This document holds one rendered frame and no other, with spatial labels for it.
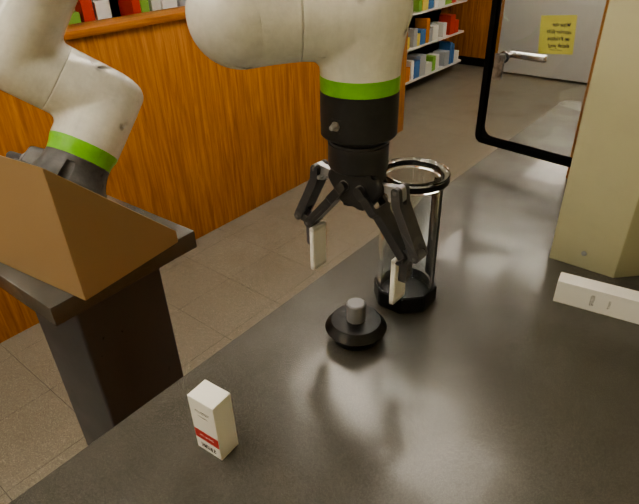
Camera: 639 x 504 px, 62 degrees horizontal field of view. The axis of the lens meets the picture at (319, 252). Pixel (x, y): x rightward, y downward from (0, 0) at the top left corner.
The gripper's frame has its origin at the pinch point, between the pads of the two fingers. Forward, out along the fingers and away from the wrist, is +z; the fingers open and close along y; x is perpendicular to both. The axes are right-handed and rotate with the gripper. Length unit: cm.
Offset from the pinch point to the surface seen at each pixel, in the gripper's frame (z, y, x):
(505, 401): 11.2, -23.2, -1.5
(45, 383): 106, 141, 4
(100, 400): 44, 53, 19
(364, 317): 7.0, -1.5, -0.2
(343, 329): 7.8, -0.2, 3.1
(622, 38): -27, -18, -39
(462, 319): 11.2, -11.1, -13.5
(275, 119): 57, 179, -170
